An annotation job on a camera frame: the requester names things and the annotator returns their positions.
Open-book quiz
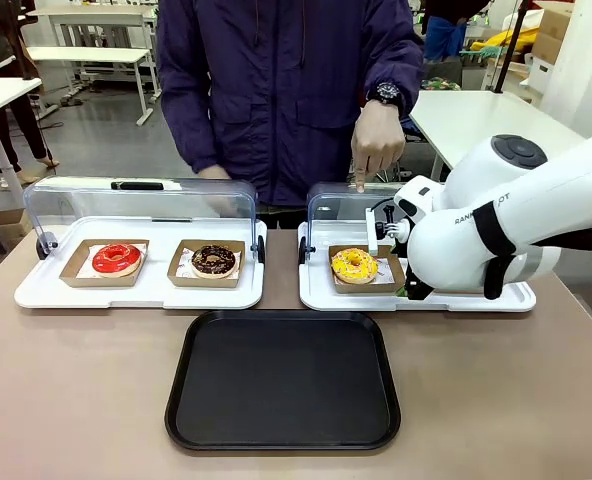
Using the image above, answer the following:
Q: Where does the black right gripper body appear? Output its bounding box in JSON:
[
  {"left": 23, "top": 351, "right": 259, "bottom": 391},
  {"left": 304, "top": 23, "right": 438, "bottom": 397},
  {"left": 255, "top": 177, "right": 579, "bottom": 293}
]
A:
[{"left": 404, "top": 272, "right": 435, "bottom": 301}]

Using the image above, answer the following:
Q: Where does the person's right forearm blue sleeve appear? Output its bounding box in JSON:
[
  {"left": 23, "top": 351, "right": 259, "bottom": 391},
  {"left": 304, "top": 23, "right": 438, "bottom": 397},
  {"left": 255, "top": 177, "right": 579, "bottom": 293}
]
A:
[{"left": 159, "top": 69, "right": 233, "bottom": 175}]

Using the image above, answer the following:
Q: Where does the person's left forearm blue sleeve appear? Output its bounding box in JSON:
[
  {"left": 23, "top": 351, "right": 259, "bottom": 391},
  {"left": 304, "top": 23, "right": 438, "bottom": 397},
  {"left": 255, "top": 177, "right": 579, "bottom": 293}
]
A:
[{"left": 363, "top": 34, "right": 426, "bottom": 109}]

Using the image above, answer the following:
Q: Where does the brown paper donut tray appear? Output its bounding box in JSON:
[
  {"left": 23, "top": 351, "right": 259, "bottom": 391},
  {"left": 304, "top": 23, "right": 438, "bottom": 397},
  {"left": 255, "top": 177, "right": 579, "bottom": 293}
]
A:
[
  {"left": 166, "top": 239, "right": 246, "bottom": 289},
  {"left": 328, "top": 244, "right": 407, "bottom": 295},
  {"left": 58, "top": 238, "right": 150, "bottom": 288}
]

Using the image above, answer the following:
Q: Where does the yellow sprinkled donut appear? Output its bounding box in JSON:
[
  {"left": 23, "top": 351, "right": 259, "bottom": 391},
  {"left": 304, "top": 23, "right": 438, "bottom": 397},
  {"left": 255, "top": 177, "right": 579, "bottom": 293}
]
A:
[{"left": 330, "top": 248, "right": 379, "bottom": 284}]

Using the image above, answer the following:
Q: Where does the black plastic serving tray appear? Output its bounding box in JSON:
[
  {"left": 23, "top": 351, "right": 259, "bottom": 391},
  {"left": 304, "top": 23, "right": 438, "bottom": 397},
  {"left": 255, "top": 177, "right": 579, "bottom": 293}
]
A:
[{"left": 164, "top": 309, "right": 402, "bottom": 454}]

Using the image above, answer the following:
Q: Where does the chocolate donut with nut crumbs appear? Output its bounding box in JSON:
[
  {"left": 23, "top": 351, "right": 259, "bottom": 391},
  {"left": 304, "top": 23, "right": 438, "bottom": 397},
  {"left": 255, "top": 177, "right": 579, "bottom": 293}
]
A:
[{"left": 190, "top": 244, "right": 238, "bottom": 280}]

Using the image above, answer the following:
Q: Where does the red glazed donut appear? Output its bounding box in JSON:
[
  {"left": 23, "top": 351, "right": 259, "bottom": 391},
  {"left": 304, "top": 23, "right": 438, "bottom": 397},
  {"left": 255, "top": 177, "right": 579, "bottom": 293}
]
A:
[{"left": 91, "top": 243, "right": 143, "bottom": 279}]

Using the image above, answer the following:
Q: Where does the person's left hand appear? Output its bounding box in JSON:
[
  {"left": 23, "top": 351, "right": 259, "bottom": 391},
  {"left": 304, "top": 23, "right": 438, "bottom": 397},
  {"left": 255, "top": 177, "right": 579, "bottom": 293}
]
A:
[{"left": 350, "top": 99, "right": 406, "bottom": 195}]

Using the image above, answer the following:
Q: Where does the person's right hand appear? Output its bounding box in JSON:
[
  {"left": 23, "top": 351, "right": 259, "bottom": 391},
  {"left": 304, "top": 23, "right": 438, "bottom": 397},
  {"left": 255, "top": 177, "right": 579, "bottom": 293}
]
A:
[{"left": 197, "top": 164, "right": 240, "bottom": 216}]

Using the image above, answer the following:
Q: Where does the white display case base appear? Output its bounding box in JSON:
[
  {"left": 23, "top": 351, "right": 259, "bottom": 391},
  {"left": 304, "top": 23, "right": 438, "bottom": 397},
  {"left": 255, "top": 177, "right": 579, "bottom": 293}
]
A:
[
  {"left": 298, "top": 221, "right": 537, "bottom": 313},
  {"left": 14, "top": 216, "right": 268, "bottom": 310}
]

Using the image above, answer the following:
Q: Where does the white table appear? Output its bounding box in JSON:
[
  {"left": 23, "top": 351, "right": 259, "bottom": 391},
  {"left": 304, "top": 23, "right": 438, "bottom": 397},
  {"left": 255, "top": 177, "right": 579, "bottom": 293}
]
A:
[{"left": 408, "top": 89, "right": 588, "bottom": 182}]

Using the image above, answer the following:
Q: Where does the black wristwatch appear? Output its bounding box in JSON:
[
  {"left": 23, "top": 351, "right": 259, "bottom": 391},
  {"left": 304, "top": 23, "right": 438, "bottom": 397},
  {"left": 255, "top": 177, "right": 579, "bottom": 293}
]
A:
[{"left": 364, "top": 81, "right": 405, "bottom": 107}]

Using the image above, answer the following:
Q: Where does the person in dark blue jacket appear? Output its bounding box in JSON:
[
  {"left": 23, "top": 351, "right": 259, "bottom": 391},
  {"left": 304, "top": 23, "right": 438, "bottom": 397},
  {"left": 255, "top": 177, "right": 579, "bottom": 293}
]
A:
[{"left": 155, "top": 0, "right": 426, "bottom": 230}]

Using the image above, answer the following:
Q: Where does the white cardboard box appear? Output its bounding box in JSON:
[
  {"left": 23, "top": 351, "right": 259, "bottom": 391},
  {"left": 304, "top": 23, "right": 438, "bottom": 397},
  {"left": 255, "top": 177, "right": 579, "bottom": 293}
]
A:
[{"left": 527, "top": 54, "right": 558, "bottom": 97}]

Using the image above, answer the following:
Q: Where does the bystander in blue trousers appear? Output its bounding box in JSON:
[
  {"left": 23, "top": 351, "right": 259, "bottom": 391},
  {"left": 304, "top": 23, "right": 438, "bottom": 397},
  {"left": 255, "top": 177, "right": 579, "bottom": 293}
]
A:
[{"left": 422, "top": 0, "right": 492, "bottom": 64}]

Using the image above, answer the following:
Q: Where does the black pole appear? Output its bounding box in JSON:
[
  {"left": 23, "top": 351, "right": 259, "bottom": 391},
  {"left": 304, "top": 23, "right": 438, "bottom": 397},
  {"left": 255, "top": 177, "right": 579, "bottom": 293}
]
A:
[{"left": 492, "top": 0, "right": 533, "bottom": 95}]

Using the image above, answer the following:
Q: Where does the yellow bag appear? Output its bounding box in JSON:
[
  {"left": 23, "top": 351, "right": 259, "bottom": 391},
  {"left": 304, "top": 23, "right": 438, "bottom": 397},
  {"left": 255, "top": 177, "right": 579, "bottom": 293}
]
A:
[{"left": 484, "top": 27, "right": 543, "bottom": 54}]

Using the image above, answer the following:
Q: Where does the brown cardboard box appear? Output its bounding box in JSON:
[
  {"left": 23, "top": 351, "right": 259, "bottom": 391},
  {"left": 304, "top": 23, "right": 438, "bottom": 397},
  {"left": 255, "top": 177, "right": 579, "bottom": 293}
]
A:
[{"left": 530, "top": 6, "right": 576, "bottom": 66}]

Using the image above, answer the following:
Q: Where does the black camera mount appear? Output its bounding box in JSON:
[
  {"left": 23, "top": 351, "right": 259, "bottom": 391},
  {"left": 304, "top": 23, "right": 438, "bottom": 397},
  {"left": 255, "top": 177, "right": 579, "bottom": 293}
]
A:
[{"left": 373, "top": 198, "right": 415, "bottom": 246}]

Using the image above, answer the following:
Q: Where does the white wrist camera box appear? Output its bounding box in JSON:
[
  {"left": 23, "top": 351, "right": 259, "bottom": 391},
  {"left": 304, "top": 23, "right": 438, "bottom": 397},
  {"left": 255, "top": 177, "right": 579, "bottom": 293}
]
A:
[{"left": 364, "top": 206, "right": 381, "bottom": 256}]

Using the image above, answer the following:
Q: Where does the black velcro strap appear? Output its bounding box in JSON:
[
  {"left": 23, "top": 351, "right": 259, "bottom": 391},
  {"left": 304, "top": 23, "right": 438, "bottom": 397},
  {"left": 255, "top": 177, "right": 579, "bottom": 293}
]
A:
[
  {"left": 482, "top": 253, "right": 516, "bottom": 301},
  {"left": 472, "top": 201, "right": 518, "bottom": 257}
]

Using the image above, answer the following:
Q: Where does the clear dome lid black handle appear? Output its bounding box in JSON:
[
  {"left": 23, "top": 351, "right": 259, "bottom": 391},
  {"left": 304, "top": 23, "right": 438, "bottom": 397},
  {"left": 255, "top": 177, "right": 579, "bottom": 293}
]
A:
[
  {"left": 22, "top": 175, "right": 267, "bottom": 265},
  {"left": 298, "top": 181, "right": 412, "bottom": 266}
]

